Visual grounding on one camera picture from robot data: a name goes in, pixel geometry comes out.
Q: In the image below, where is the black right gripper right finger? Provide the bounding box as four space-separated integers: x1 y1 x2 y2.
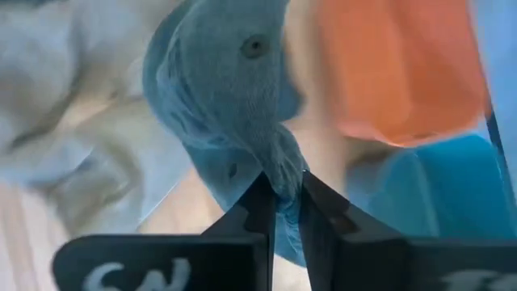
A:
297 169 517 291

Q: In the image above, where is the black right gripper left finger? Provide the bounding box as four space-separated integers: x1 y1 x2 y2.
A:
51 171 278 291

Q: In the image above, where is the dark teal baseball cap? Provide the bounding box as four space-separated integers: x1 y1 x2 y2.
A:
141 0 310 268

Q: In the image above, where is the blue plastic bin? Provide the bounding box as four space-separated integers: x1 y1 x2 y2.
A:
346 131 517 240

